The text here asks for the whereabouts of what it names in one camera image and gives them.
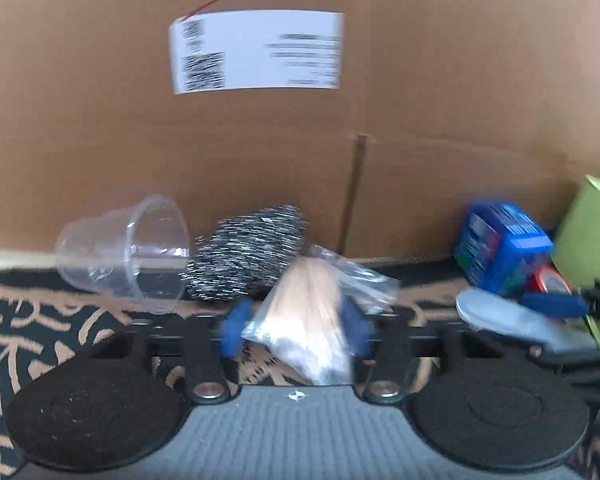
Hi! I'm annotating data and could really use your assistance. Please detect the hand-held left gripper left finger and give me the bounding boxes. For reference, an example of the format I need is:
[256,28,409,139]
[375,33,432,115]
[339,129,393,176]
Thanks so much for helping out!
[80,300,253,406]

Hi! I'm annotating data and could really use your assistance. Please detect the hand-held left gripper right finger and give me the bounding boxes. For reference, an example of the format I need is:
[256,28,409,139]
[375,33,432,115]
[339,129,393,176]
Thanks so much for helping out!
[342,297,536,406]

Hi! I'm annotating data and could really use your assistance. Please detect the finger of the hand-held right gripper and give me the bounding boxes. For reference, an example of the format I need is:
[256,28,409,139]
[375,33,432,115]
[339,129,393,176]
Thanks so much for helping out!
[527,342,600,403]
[519,280,600,322]

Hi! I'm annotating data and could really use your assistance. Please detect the white glove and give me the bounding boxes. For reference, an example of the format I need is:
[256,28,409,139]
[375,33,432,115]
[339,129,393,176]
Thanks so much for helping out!
[455,287,597,352]

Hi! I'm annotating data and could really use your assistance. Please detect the clear bag of wooden sticks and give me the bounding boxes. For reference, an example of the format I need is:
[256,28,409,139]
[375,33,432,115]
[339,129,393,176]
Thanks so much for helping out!
[240,245,401,387]

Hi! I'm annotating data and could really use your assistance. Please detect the red and white small tin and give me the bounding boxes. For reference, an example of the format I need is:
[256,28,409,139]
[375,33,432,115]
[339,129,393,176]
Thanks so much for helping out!
[527,265,574,295]

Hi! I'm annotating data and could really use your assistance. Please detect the steel wool scrubber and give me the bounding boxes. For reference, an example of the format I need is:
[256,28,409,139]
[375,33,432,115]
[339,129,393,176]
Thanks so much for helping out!
[180,204,310,303]

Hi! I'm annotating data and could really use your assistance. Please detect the blue tissue packet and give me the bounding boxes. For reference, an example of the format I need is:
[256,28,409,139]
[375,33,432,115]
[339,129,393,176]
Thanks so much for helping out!
[454,201,554,297]

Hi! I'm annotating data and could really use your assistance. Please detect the yellow-green box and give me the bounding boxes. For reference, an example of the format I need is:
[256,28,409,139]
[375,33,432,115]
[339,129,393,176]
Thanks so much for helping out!
[551,175,600,348]

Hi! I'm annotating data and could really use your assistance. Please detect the clear plastic cup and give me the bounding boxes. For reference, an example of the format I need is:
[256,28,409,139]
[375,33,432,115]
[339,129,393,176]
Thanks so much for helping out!
[56,195,192,315]

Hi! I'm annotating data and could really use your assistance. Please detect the black letter pattern mat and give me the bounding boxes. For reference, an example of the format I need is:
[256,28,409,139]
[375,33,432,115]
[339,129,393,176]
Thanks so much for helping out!
[0,265,600,480]

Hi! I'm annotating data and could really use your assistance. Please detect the large cardboard box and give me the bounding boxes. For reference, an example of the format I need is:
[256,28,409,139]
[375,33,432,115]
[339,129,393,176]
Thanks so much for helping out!
[0,0,600,267]

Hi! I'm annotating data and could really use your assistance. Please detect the white shipping label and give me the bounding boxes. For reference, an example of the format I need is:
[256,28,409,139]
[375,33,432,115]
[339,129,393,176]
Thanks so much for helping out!
[169,9,346,96]

